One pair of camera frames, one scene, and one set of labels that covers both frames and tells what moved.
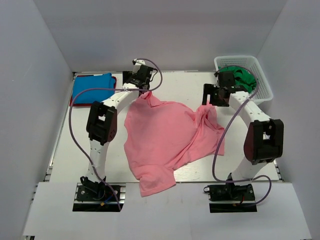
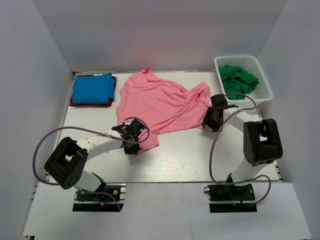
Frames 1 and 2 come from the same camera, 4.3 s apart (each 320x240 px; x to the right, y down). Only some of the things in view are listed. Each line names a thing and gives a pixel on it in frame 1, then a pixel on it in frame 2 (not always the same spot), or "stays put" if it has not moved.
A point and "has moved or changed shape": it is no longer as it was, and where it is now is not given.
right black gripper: (208, 89) to (207, 121)
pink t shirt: (159, 138) has moved or changed shape
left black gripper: (128, 74) to (134, 151)
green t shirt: (243, 77) stays put
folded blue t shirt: (81, 83) stays put
